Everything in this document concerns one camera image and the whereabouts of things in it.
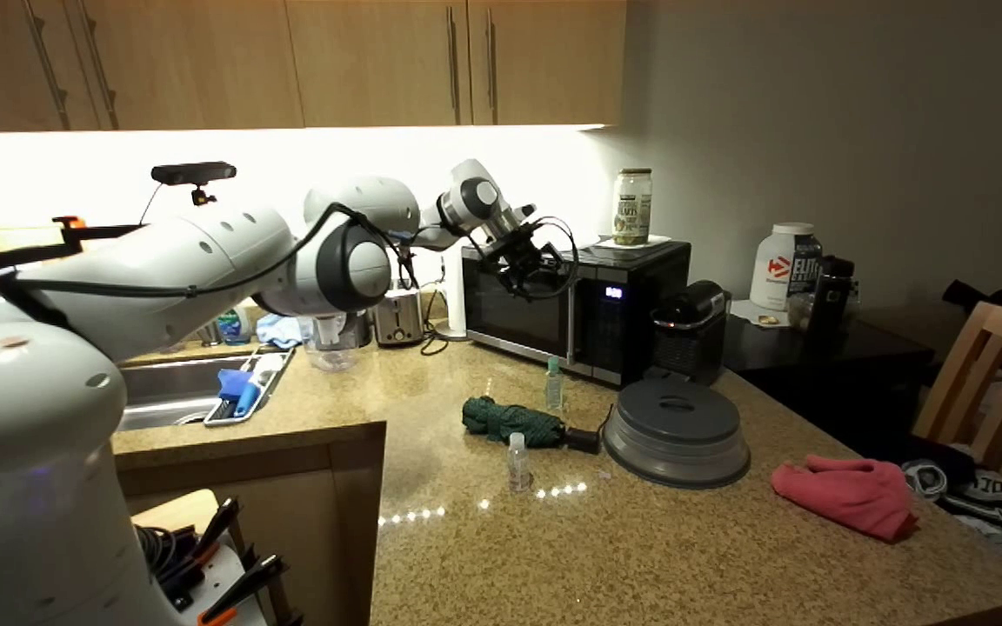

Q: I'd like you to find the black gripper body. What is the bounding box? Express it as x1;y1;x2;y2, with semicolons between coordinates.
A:
489;205;577;292

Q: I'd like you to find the black microwave oven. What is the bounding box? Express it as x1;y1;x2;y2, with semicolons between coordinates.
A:
463;240;693;386

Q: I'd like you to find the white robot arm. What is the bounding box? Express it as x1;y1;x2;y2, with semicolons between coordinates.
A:
0;161;569;626

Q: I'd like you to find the glass jar on microwave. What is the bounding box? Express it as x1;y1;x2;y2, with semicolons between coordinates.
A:
612;165;650;242

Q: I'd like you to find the grey collapsible microwave cover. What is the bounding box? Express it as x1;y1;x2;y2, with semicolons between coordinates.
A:
604;378;753;485

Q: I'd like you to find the small green bottle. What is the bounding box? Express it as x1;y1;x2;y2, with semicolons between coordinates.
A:
544;357;564;415

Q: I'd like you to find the silver toaster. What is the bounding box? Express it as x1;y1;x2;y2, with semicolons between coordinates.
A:
374;292;425;346

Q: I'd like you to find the black coffee maker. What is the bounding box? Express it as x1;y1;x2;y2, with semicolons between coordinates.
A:
650;280;726;386

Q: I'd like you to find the small clear bottle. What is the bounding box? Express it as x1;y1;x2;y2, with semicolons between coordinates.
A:
507;430;532;490

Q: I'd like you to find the water filter pitcher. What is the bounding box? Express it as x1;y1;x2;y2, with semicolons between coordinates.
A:
309;311;369;367

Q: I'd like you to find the white plastic jug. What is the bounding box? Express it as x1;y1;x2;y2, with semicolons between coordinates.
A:
747;222;819;308

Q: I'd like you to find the black dark bottle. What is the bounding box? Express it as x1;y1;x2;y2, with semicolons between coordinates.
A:
811;257;856;335

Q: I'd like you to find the blue sponge tray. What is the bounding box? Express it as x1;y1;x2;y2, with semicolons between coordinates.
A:
202;351;289;429

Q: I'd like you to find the steel kitchen sink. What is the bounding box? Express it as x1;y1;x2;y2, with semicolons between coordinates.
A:
123;354;244;430

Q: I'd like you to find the pink cloth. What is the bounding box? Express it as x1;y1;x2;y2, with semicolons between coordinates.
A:
769;454;920;541

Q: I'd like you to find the black camera on stand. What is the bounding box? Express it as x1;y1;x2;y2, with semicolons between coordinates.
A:
150;161;236;205

